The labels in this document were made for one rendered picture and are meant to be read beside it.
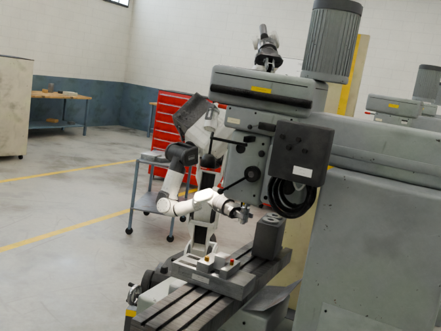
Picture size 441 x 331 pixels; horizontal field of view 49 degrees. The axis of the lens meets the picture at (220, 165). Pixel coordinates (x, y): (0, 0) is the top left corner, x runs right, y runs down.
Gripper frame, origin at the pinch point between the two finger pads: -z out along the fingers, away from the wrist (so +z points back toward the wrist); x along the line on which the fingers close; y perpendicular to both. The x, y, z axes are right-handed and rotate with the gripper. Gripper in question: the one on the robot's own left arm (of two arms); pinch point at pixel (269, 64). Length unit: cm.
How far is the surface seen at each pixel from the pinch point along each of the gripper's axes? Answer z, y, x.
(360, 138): -41, -3, -34
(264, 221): -18, -82, -17
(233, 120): -18.7, -19.1, 12.9
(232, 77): -8.9, -4.1, 16.0
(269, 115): -23.3, -10.7, -0.8
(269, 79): -15.5, 1.7, 1.8
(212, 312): -85, -64, 13
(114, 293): 34, -244, 64
